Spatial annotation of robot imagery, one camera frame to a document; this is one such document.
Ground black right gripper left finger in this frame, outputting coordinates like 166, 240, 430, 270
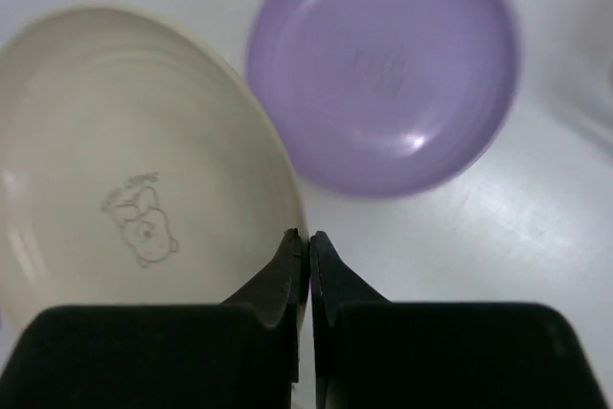
8, 229, 303, 408

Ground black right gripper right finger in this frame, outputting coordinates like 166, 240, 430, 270
309, 232, 606, 408

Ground cream plate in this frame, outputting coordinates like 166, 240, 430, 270
1, 6, 307, 329

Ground clear plastic bin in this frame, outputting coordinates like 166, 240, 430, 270
566, 22, 612, 156

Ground purple plate centre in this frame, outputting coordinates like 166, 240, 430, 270
245, 0, 521, 197

